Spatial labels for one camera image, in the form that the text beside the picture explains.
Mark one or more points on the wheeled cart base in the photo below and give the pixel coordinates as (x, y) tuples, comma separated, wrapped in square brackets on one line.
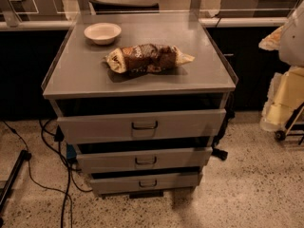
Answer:
[(293, 127)]

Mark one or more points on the brown chip bag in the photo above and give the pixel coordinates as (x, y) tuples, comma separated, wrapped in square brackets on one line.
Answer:
[(149, 58)]

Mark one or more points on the black power plug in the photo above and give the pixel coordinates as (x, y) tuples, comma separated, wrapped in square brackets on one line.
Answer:
[(221, 154)]

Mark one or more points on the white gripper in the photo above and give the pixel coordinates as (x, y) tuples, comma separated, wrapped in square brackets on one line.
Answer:
[(293, 43)]

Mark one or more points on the grey drawer cabinet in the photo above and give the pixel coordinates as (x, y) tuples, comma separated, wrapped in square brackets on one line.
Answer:
[(79, 83)]

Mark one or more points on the grey drawer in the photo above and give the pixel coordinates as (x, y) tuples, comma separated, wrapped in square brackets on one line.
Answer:
[(141, 126), (145, 183), (144, 160)]

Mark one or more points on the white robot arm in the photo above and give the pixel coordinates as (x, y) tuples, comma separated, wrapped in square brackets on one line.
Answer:
[(291, 50)]

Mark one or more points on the grey top drawer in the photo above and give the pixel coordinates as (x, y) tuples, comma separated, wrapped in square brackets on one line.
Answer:
[(141, 126)]

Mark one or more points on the grey middle drawer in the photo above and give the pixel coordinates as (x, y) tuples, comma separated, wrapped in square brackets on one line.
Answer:
[(144, 160)]

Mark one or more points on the white bowl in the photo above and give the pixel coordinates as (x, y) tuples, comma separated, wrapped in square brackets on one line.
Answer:
[(102, 33)]

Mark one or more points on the black floor stand bar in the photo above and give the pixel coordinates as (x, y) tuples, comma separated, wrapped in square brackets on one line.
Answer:
[(5, 190)]

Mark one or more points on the grey bottom drawer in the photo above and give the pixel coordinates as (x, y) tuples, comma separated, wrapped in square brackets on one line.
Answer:
[(145, 183)]

